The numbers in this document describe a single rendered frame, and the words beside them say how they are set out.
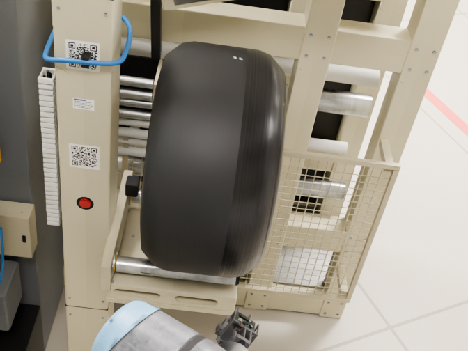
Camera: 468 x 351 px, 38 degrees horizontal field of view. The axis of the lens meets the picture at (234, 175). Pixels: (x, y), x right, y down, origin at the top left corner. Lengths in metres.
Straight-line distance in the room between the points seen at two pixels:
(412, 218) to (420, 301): 0.55
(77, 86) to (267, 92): 0.44
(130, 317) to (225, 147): 0.58
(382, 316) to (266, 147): 1.75
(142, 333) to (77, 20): 0.76
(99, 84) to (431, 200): 2.53
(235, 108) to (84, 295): 0.86
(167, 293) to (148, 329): 0.89
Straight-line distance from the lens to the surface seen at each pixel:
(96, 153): 1.73
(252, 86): 1.58
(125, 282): 1.92
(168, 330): 1.02
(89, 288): 2.10
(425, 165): 4.05
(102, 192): 1.81
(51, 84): 1.65
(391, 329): 3.12
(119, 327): 1.03
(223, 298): 1.91
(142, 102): 2.12
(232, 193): 1.52
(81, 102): 1.64
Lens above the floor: 2.33
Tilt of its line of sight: 40 degrees down
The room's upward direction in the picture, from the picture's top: 10 degrees clockwise
